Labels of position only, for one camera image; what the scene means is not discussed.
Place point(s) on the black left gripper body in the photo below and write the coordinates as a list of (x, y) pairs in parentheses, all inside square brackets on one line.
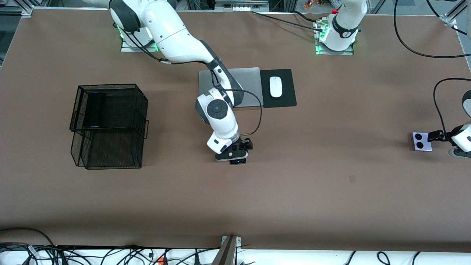
[(445, 135)]

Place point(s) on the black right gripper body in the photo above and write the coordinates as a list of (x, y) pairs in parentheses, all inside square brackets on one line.
[(245, 144)]

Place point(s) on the black flip phone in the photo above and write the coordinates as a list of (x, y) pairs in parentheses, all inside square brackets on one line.
[(239, 162)]

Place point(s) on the white lilac flip phone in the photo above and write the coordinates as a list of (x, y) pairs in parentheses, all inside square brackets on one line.
[(419, 145)]

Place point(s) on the long black smartphone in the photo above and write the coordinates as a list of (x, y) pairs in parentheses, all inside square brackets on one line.
[(94, 110)]

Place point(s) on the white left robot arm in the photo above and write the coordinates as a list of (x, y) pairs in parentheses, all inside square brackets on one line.
[(342, 29)]

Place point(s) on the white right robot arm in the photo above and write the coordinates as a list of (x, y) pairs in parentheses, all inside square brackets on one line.
[(173, 33)]

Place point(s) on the silver closed laptop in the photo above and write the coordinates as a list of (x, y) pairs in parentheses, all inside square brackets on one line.
[(254, 84)]

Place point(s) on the white computer mouse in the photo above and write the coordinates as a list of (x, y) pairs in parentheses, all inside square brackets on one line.
[(275, 87)]

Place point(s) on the black mouse pad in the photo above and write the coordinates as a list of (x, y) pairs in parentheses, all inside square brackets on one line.
[(289, 92)]

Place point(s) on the white power strip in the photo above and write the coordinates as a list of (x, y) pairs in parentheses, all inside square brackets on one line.
[(243, 8)]

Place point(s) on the grey metal box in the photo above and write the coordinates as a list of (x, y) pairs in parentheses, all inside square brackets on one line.
[(241, 2)]

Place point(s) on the grey metal bracket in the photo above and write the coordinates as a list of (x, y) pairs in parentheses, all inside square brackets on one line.
[(228, 254)]

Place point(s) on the aluminium frame corner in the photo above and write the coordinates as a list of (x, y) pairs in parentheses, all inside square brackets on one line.
[(26, 11), (450, 19)]

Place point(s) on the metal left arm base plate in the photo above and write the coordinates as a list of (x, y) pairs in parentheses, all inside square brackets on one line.
[(323, 52)]

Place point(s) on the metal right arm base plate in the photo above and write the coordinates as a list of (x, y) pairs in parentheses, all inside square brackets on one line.
[(128, 49)]

